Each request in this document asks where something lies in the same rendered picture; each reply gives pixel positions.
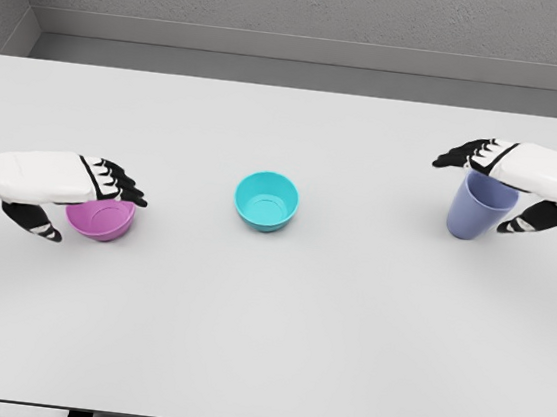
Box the lavender blue cup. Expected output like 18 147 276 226
444 167 522 246

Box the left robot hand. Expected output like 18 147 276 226
0 144 154 253

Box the teal bowl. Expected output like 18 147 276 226
229 166 303 238

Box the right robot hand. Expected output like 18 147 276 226
425 131 557 240

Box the pink bowl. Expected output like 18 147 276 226
62 193 138 246

